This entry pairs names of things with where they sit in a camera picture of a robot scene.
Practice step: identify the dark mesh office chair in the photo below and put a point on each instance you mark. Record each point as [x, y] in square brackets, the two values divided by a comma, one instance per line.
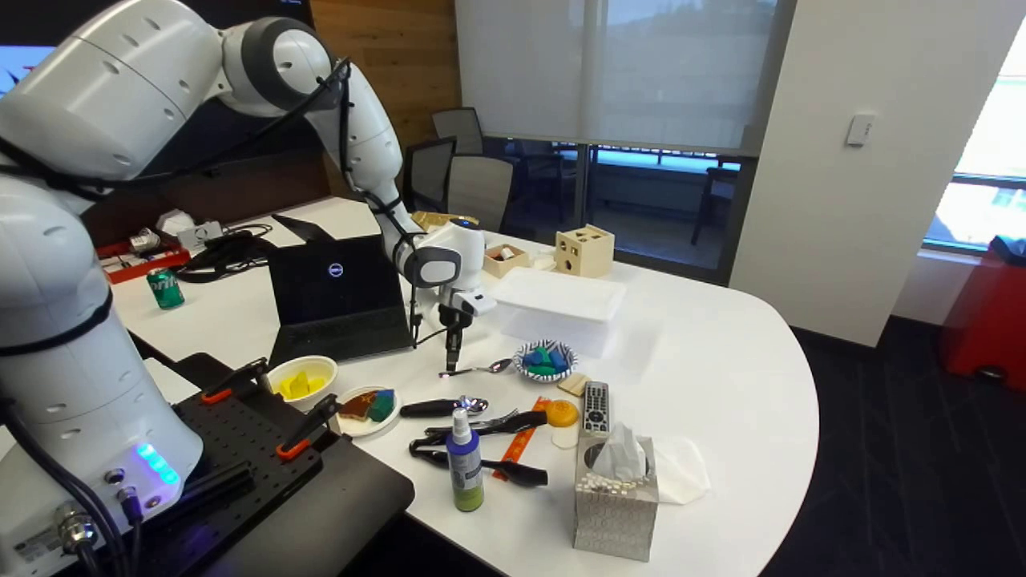
[431, 175]
[458, 128]

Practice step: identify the clear plastic lidded container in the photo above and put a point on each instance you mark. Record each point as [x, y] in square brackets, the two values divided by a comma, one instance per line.
[557, 306]

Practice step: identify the black marker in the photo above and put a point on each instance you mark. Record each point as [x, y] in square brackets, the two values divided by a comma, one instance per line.
[438, 408]

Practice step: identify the beige office chair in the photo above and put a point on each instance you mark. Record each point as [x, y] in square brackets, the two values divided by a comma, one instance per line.
[479, 192]

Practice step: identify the metal spoon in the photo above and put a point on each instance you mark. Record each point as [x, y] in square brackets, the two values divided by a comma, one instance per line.
[485, 367]

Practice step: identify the black orange clamp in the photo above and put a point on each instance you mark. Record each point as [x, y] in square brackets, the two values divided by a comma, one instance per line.
[230, 381]

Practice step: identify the small blue bowl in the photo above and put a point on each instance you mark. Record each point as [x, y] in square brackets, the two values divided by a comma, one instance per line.
[547, 360]

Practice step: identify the spray bottle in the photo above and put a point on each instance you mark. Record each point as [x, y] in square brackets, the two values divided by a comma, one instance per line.
[467, 469]

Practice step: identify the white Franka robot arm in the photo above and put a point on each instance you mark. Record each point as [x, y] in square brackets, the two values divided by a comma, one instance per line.
[65, 268]

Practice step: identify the red flat tool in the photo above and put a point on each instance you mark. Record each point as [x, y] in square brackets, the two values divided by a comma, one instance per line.
[146, 263]

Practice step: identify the wooden shape sorter cube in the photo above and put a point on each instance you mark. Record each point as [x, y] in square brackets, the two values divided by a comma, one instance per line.
[585, 250]

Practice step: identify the white light switch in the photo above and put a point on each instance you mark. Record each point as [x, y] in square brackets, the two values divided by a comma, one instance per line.
[860, 128]

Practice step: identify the plate with coloured blocks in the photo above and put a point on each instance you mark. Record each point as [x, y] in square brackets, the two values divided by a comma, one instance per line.
[368, 412]

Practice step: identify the yellow bowl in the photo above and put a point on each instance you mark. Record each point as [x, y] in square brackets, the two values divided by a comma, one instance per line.
[303, 379]

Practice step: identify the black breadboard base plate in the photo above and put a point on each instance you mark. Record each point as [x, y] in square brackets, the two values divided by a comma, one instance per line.
[268, 500]

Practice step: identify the green can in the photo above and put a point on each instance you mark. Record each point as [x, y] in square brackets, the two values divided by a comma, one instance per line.
[166, 288]

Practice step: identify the red bin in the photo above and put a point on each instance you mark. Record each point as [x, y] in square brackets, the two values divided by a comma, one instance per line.
[990, 322]

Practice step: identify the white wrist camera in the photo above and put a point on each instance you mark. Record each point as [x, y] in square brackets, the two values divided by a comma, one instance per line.
[479, 298]

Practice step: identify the black Dell laptop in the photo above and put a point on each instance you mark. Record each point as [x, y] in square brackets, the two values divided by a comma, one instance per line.
[337, 288]

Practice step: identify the grey tissue box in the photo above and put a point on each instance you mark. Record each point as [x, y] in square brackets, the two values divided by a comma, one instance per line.
[614, 500]

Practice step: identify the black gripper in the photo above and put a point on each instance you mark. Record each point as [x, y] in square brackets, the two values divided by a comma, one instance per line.
[455, 310]

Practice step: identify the orange plastic tool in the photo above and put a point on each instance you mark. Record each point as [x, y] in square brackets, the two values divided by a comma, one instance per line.
[524, 438]

